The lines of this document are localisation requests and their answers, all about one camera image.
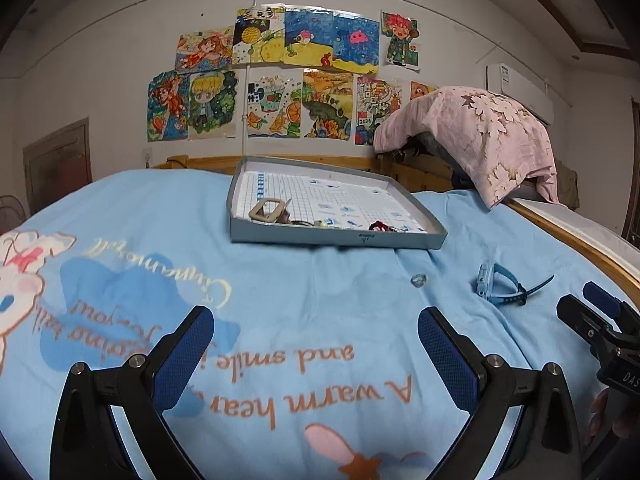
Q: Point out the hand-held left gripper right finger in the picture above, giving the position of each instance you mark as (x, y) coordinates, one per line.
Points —
(445, 355)

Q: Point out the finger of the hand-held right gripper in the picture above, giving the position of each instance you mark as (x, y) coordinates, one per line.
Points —
(602, 294)
(582, 317)

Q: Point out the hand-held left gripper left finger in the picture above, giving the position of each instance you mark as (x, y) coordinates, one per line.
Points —
(185, 355)

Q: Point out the beige hair claw clip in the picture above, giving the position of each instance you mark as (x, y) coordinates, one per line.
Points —
(265, 210)

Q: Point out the grey shallow tray box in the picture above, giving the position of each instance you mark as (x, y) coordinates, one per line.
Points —
(340, 195)

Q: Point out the person's right hand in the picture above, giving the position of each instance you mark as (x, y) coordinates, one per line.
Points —
(597, 410)

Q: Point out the white mattress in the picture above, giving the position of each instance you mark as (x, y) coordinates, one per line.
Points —
(585, 227)

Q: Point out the blue wrist watch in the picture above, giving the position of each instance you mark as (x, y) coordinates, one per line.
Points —
(500, 287)

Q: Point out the olive cloth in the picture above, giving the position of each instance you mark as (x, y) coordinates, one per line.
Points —
(569, 185)

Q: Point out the blue printed blanket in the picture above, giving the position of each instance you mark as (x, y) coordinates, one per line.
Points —
(175, 220)

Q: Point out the pink floral cloth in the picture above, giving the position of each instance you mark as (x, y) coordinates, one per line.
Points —
(480, 130)

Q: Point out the dark grey bedding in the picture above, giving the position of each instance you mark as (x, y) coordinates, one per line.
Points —
(435, 147)

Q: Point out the white air conditioner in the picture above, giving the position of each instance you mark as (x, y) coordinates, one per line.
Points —
(520, 87)

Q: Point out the dark wooden door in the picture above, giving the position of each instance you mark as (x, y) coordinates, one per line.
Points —
(60, 165)

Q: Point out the wooden bed frame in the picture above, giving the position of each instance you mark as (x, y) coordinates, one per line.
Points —
(200, 162)

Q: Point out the white wall socket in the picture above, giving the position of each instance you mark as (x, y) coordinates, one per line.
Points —
(147, 156)

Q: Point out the group of children's wall drawings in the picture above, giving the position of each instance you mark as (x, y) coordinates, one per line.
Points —
(310, 45)

